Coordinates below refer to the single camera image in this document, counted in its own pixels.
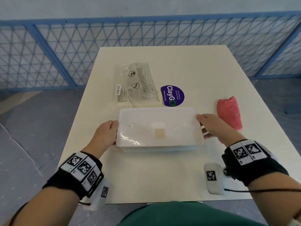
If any black right wristband with markers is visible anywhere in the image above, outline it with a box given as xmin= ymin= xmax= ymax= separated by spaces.
xmin=221 ymin=139 xmax=289 ymax=187

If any green shirt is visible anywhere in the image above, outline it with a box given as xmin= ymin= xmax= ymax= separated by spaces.
xmin=116 ymin=201 xmax=267 ymax=226

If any pink cleaning cloth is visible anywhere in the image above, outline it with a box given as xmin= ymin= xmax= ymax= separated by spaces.
xmin=216 ymin=96 xmax=243 ymax=131

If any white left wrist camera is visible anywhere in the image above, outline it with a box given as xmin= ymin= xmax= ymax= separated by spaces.
xmin=82 ymin=178 xmax=110 ymax=211

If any person's left forearm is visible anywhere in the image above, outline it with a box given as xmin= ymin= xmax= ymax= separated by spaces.
xmin=0 ymin=185 xmax=81 ymax=226

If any blue mesh fence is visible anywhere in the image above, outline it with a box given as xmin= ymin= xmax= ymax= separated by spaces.
xmin=0 ymin=11 xmax=301 ymax=93

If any round purple table sticker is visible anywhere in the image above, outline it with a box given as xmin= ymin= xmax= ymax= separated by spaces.
xmin=160 ymin=85 xmax=185 ymax=108

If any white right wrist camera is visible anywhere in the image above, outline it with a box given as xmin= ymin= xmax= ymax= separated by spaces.
xmin=203 ymin=163 xmax=228 ymax=196

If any black left wristband with markers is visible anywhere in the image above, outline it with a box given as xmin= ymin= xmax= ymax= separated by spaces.
xmin=42 ymin=151 xmax=105 ymax=201

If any person's right hand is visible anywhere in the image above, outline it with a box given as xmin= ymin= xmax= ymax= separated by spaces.
xmin=196 ymin=113 xmax=246 ymax=148

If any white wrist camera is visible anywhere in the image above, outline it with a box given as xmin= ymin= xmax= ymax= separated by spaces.
xmin=203 ymin=163 xmax=228 ymax=196
xmin=82 ymin=178 xmax=110 ymax=211

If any person's left hand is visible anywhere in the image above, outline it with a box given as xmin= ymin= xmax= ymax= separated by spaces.
xmin=82 ymin=120 xmax=119 ymax=160

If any black wristband with markers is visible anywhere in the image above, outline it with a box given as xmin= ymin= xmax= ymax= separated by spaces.
xmin=221 ymin=139 xmax=289 ymax=187
xmin=42 ymin=151 xmax=105 ymax=201

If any clear plastic tissue packet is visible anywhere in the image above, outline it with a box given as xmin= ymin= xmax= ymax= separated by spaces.
xmin=113 ymin=62 xmax=163 ymax=108

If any person's right forearm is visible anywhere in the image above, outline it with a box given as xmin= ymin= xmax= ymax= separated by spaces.
xmin=244 ymin=175 xmax=301 ymax=226

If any black right camera cable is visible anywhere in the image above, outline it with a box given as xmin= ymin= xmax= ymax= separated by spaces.
xmin=223 ymin=187 xmax=301 ymax=194

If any white tissue box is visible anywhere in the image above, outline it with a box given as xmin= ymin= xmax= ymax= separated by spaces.
xmin=116 ymin=106 xmax=206 ymax=153

